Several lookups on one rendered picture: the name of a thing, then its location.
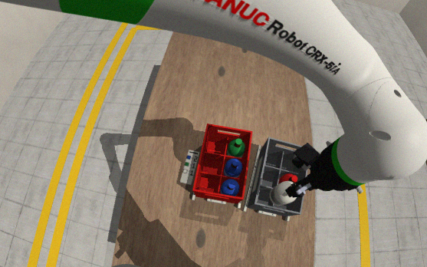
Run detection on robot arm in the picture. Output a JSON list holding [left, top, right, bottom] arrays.
[[0, 0, 427, 194]]

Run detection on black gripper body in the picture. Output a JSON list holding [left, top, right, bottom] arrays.
[[305, 158, 332, 191]]

